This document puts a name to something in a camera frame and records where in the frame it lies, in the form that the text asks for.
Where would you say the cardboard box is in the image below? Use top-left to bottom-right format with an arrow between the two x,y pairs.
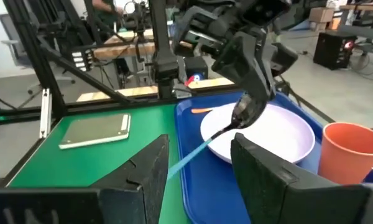
308,6 -> 335,23

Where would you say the white bracket strip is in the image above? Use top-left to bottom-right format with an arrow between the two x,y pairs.
39,88 -> 53,139

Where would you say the wooden table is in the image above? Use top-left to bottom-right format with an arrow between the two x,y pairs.
76,77 -> 237,103

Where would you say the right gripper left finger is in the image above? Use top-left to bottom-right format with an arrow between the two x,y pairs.
0,134 -> 170,224

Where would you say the green table mat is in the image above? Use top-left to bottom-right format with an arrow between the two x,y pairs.
7,104 -> 190,224

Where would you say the black device with white labels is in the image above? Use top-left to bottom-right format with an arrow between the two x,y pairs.
70,49 -> 94,73

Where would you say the orange plastic cup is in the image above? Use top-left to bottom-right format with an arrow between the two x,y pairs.
317,121 -> 373,186

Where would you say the black device with blue light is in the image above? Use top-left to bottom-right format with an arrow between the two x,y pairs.
185,55 -> 210,82

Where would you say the black aluminium rig frame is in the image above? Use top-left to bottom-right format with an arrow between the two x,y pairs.
0,0 -> 336,187

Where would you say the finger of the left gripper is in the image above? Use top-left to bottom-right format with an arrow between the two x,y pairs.
264,43 -> 299,101
211,30 -> 276,102

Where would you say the black computer with red light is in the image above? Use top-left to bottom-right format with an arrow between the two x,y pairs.
313,30 -> 358,71

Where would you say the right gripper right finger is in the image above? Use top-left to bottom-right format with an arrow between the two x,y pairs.
231,133 -> 373,224

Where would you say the lavender round plate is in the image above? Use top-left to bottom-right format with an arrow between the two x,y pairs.
200,102 -> 316,165

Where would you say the spoon with blue handle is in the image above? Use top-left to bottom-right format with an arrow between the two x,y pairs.
167,94 -> 267,180

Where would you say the blue plastic tray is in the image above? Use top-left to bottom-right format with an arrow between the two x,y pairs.
173,90 -> 373,224

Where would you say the background wooden workbench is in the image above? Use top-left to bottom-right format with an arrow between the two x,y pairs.
93,28 -> 193,60

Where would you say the grey office chair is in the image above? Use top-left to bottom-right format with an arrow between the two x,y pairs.
0,14 -> 75,94

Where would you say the person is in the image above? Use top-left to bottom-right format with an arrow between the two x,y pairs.
91,0 -> 125,18

